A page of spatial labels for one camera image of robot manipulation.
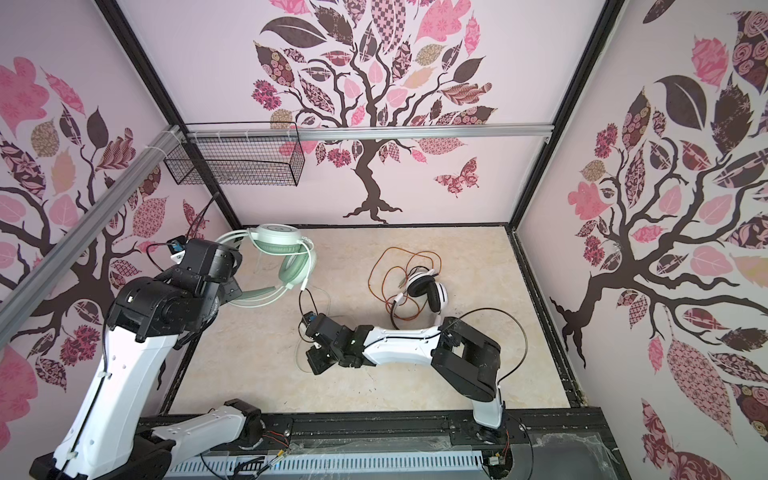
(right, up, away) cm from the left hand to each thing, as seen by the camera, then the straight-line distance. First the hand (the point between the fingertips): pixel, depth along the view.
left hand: (218, 289), depth 62 cm
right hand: (+15, -20, +17) cm, 30 cm away
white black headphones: (+48, -2, +31) cm, 57 cm away
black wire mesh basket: (-11, +40, +32) cm, 53 cm away
